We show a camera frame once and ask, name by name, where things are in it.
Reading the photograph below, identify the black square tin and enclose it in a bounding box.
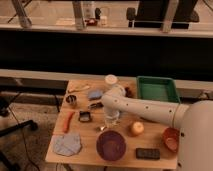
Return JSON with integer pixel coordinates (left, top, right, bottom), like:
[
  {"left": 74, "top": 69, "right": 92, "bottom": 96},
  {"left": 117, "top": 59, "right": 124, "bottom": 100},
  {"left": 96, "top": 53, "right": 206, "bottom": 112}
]
[{"left": 78, "top": 111, "right": 91, "bottom": 122}]

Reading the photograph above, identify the blue sponge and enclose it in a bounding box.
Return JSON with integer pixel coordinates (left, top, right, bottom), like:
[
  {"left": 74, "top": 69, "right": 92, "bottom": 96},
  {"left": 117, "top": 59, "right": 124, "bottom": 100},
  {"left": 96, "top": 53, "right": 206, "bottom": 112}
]
[{"left": 87, "top": 90, "right": 103, "bottom": 100}]

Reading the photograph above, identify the pine cone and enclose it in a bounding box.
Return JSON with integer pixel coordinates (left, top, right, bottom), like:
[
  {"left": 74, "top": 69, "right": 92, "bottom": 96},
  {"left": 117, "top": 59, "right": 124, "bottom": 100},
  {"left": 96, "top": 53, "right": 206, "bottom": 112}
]
[{"left": 125, "top": 87, "right": 133, "bottom": 98}]

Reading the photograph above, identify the black handled tool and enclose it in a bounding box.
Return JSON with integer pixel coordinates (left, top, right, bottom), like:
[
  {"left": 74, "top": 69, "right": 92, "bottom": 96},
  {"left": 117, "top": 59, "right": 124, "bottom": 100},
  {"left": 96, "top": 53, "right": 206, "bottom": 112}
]
[{"left": 88, "top": 102, "right": 103, "bottom": 110}]

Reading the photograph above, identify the black rectangular remote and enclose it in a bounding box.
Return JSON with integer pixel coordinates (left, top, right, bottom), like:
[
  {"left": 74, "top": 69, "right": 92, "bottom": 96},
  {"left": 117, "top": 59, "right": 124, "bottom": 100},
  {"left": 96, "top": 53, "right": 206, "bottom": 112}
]
[{"left": 136, "top": 148, "right": 160, "bottom": 160}]

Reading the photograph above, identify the banana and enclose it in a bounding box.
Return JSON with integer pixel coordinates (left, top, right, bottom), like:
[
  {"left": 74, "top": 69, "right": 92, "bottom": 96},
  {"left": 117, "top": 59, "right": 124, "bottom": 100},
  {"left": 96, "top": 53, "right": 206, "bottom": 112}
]
[{"left": 67, "top": 85, "right": 90, "bottom": 93}]

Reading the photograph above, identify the small metal cup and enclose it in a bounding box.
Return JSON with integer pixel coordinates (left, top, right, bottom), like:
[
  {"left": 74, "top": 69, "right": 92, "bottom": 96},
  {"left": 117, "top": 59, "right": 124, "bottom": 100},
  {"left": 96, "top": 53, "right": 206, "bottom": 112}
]
[{"left": 66, "top": 95, "right": 77, "bottom": 108}]

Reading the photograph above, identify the orange carrot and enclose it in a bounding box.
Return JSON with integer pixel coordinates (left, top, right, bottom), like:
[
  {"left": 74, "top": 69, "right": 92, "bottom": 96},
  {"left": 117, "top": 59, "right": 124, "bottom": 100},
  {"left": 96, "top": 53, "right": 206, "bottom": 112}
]
[{"left": 62, "top": 112, "right": 75, "bottom": 133}]

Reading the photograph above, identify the white round container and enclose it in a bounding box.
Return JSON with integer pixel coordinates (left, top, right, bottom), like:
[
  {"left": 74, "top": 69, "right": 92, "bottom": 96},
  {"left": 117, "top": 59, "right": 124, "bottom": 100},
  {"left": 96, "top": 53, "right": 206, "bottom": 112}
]
[{"left": 105, "top": 74, "right": 118, "bottom": 86}]

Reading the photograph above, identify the red-brown bowl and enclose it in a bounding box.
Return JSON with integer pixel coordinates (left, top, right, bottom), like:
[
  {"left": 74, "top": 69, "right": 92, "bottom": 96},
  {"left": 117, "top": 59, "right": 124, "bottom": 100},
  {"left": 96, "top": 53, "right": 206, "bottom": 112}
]
[{"left": 162, "top": 128, "right": 179, "bottom": 152}]

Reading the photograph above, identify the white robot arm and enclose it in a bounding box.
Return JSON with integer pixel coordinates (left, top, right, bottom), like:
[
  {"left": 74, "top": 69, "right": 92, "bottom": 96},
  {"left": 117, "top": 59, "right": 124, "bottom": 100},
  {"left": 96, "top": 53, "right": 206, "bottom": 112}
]
[{"left": 101, "top": 85, "right": 213, "bottom": 171}]

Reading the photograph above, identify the purple bowl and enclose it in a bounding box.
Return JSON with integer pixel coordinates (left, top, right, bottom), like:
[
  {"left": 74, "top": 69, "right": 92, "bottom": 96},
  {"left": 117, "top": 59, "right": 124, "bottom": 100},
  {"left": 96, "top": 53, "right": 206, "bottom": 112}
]
[{"left": 96, "top": 130, "right": 126, "bottom": 161}]

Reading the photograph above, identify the apple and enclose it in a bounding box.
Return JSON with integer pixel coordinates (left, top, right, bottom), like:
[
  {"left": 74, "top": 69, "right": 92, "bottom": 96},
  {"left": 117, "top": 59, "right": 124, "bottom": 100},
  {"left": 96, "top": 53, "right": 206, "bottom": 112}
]
[{"left": 130, "top": 122, "right": 144, "bottom": 136}]

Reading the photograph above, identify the blue folded cloth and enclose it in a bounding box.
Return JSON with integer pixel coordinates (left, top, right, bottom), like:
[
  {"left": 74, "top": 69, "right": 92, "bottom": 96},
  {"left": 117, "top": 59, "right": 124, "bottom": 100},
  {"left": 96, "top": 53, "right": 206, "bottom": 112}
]
[{"left": 53, "top": 133, "right": 82, "bottom": 157}]

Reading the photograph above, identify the green plastic tray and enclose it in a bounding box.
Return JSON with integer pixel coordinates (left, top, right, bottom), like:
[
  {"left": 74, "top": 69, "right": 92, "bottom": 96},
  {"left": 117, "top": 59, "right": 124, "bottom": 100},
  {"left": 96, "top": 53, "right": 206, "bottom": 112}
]
[{"left": 136, "top": 76, "right": 180, "bottom": 103}]

